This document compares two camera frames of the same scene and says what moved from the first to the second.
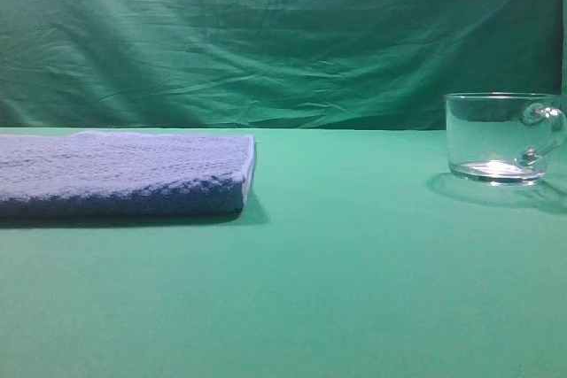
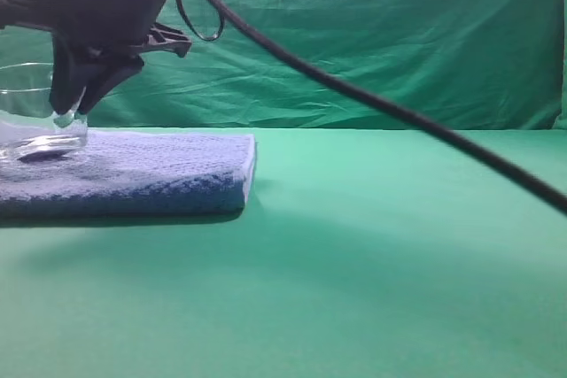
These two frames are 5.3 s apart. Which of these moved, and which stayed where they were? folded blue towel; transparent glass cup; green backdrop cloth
Moved: transparent glass cup
Stayed: green backdrop cloth; folded blue towel
